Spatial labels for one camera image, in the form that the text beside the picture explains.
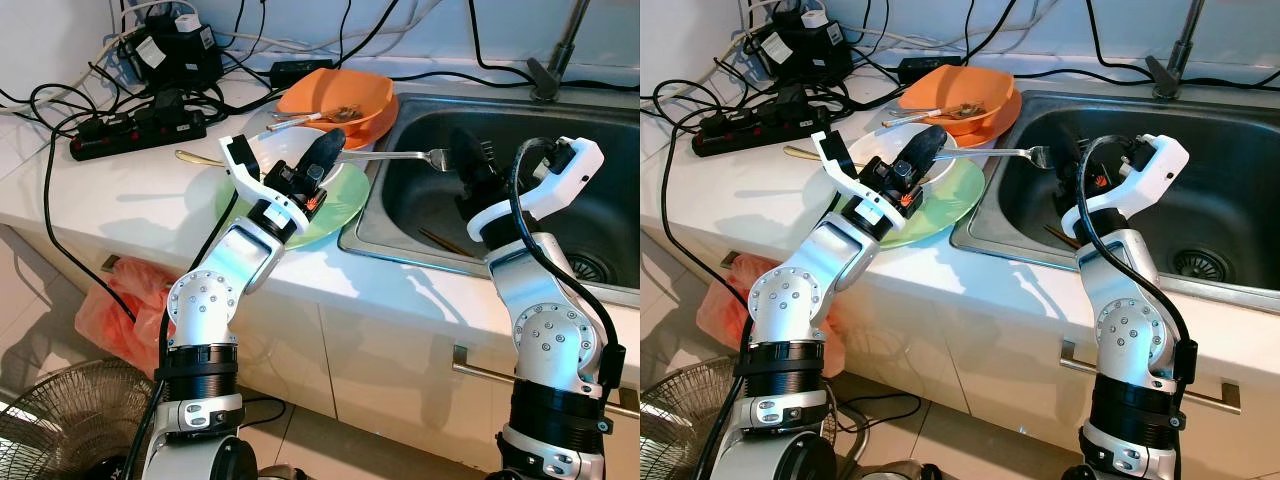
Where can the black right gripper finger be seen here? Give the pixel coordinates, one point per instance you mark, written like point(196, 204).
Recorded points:
point(1067, 162)
point(487, 165)
point(465, 162)
point(1087, 166)

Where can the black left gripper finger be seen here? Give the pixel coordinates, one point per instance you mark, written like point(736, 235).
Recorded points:
point(333, 160)
point(932, 157)
point(318, 150)
point(916, 146)

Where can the white bowl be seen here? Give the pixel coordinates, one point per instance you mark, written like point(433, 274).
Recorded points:
point(290, 140)
point(885, 140)

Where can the brown chopstick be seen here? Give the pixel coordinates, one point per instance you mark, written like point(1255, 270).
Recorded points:
point(1062, 236)
point(445, 242)

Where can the silver fork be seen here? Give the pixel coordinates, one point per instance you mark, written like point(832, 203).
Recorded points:
point(990, 153)
point(390, 156)

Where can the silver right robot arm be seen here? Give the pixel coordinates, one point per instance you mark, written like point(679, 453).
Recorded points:
point(550, 330)
point(1135, 325)

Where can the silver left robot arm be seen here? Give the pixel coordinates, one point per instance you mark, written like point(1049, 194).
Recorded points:
point(790, 300)
point(205, 300)

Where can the silver spoon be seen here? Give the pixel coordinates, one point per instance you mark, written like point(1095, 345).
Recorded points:
point(920, 113)
point(300, 116)

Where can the green plate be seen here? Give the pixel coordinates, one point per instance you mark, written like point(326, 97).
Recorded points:
point(340, 205)
point(950, 200)

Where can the orange bowl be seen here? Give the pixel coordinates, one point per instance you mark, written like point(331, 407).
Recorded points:
point(955, 88)
point(335, 90)

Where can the orange plate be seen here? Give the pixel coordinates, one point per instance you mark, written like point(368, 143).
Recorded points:
point(1008, 122)
point(385, 125)

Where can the black power brick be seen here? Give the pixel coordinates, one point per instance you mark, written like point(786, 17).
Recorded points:
point(300, 72)
point(928, 68)

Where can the gold spoon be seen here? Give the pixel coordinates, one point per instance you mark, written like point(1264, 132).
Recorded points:
point(195, 158)
point(805, 154)

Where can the stainless steel sink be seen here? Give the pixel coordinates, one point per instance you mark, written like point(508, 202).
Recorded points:
point(590, 160)
point(1230, 170)

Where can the metal sink drain strainer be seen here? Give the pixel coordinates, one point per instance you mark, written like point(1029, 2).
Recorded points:
point(588, 268)
point(1195, 265)

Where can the metal faucet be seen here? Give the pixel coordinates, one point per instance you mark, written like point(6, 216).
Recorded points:
point(560, 50)
point(1180, 50)

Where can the black power strip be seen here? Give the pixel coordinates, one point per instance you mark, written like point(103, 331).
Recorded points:
point(130, 135)
point(755, 132)

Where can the black charger with white label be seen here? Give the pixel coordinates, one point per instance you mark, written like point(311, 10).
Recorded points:
point(800, 50)
point(175, 55)

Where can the red plastic bag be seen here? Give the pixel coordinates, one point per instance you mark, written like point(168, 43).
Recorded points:
point(730, 310)
point(125, 325)

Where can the grey robot foot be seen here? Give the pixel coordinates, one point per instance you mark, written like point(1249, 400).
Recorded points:
point(278, 472)
point(900, 471)

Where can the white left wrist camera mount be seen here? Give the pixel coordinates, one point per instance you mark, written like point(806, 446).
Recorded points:
point(245, 165)
point(835, 160)

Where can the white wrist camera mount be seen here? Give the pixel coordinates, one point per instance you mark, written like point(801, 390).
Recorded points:
point(575, 170)
point(1165, 165)
point(835, 160)
point(245, 165)

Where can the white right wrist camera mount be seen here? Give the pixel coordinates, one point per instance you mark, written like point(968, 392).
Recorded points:
point(1165, 165)
point(575, 170)

